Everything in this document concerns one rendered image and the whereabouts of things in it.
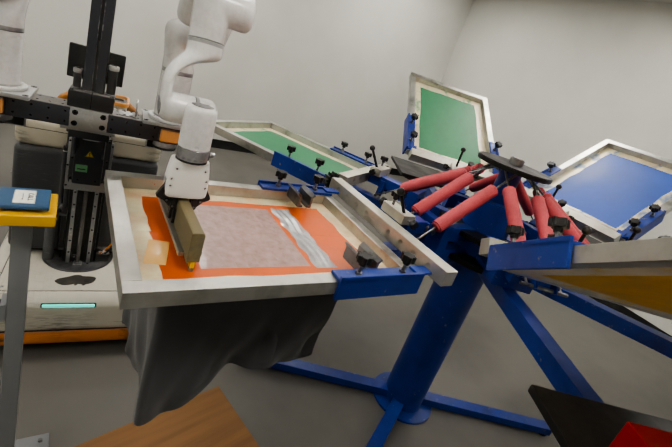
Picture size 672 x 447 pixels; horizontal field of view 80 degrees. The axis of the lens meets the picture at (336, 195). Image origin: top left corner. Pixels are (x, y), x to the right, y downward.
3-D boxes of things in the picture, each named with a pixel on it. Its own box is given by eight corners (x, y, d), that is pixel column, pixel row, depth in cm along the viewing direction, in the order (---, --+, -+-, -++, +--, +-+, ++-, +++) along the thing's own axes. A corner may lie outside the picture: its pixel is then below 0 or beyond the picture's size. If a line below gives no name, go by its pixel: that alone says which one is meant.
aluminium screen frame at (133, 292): (119, 310, 74) (122, 293, 73) (103, 181, 118) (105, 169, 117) (416, 287, 119) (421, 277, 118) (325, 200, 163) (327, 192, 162)
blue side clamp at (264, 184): (258, 202, 143) (263, 184, 141) (253, 196, 147) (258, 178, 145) (327, 207, 160) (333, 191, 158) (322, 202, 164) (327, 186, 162)
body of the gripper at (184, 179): (209, 152, 103) (200, 191, 107) (167, 146, 97) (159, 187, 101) (217, 162, 98) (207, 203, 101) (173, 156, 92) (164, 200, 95)
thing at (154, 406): (142, 427, 98) (173, 286, 85) (140, 414, 101) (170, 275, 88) (303, 390, 125) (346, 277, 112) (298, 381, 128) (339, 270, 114)
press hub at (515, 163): (396, 442, 182) (534, 171, 140) (351, 374, 213) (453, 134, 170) (453, 421, 205) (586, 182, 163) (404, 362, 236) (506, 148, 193)
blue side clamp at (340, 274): (333, 300, 101) (342, 277, 99) (324, 288, 105) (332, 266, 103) (416, 293, 118) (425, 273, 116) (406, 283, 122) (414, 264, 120)
